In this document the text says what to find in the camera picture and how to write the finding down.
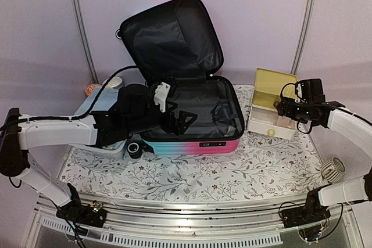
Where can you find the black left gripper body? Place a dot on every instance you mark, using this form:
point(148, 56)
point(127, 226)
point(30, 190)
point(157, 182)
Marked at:
point(167, 125)

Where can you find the white perforated plastic basket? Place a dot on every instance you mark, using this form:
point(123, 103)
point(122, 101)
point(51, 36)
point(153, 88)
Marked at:
point(115, 150)

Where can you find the wall aluminium post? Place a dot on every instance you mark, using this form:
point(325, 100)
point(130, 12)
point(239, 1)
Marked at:
point(302, 36)
point(78, 13)

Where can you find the yellow top drawer box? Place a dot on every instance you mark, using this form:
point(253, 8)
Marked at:
point(269, 85)

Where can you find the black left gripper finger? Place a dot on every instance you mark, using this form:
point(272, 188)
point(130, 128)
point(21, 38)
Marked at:
point(184, 121)
point(171, 108)

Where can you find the pale blue denim garment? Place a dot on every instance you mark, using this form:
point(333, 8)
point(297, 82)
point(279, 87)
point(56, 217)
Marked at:
point(106, 99)

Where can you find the orange patterned small dish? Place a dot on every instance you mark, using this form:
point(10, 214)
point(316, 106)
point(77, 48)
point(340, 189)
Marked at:
point(89, 88)

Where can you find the floral patterned table mat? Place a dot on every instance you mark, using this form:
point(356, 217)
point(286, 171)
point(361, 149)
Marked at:
point(262, 167)

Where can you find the aluminium front rail frame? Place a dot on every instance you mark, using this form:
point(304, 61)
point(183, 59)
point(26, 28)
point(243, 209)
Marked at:
point(237, 223)

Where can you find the right wall aluminium post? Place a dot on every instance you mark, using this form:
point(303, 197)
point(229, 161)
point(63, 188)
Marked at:
point(302, 36)

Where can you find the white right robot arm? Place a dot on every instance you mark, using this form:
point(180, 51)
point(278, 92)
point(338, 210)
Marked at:
point(309, 106)

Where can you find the pink and teal kids suitcase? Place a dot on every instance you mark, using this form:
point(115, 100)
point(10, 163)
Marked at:
point(177, 39)

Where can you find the left wall aluminium post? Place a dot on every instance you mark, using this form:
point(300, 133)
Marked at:
point(78, 13)

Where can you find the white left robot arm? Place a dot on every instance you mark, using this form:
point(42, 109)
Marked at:
point(137, 109)

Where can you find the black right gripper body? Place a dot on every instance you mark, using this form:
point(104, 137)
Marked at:
point(301, 115)

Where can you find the white ceramic bowl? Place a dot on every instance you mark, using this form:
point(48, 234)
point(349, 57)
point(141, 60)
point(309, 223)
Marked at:
point(113, 83)

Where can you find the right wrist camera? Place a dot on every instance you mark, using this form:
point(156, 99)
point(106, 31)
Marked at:
point(303, 92)

